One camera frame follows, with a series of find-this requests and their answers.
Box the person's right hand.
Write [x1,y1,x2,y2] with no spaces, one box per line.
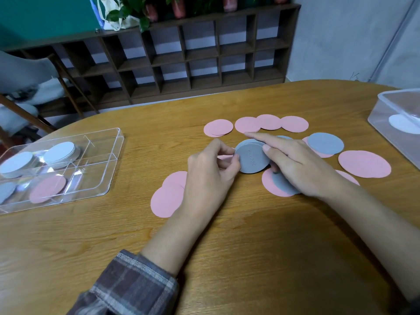
[244,132,343,201]

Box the person's left hand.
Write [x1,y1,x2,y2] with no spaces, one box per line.
[178,138,242,225]

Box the neat grey paper circle stack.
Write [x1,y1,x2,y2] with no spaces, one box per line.
[234,138,271,174]

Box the pile of round paper discs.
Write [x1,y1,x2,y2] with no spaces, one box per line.
[150,114,392,219]

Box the clear divided tray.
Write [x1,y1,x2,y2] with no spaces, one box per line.
[0,127,125,215]

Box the white disc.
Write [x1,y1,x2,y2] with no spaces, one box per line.
[388,114,420,135]

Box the neat white paper circle stack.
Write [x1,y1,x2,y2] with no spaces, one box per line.
[0,151,35,179]
[43,141,81,169]

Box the pink disc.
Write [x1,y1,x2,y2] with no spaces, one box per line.
[28,175,67,204]

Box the grey disc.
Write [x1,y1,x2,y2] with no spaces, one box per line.
[0,182,17,205]

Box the person's right forearm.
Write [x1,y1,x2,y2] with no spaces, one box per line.
[323,182,420,315]

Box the person's left forearm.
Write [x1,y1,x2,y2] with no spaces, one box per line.
[67,206,214,315]

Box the translucent plastic tub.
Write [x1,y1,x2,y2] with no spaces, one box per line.
[367,88,420,170]

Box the dark wooden cubby shelf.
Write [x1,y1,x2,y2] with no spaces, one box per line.
[0,3,301,117]

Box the white tote bag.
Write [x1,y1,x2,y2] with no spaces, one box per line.
[97,0,141,32]

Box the grey chair with wooden legs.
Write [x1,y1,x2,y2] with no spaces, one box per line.
[0,50,99,119]
[0,93,56,145]

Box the blue bottle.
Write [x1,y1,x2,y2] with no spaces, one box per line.
[89,0,104,29]

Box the grey wall pipe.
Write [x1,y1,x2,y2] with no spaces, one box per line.
[369,0,420,83]

